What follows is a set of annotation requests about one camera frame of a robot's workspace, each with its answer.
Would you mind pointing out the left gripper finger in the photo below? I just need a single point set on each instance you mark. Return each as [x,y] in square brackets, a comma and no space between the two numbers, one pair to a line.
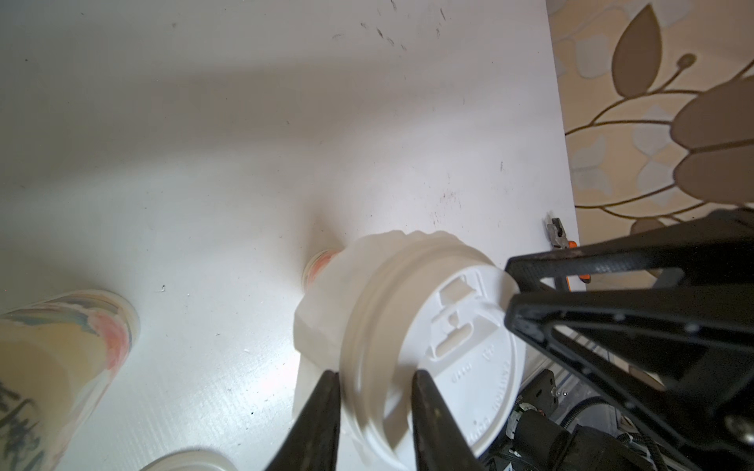
[714,250]
[677,361]

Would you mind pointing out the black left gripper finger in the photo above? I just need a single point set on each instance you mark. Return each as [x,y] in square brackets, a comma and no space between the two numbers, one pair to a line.
[313,442]
[438,441]

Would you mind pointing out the white plastic cup lid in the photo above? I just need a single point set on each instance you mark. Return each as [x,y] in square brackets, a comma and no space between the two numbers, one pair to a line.
[438,306]

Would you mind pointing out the paper milk tea cup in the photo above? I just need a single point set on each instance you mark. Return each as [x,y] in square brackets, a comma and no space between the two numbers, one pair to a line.
[316,265]
[58,358]

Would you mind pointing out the clear plastic lid left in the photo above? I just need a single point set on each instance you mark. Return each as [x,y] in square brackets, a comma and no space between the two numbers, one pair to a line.
[192,460]

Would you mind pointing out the orange handled pliers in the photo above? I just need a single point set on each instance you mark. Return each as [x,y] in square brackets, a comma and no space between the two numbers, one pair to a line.
[558,239]

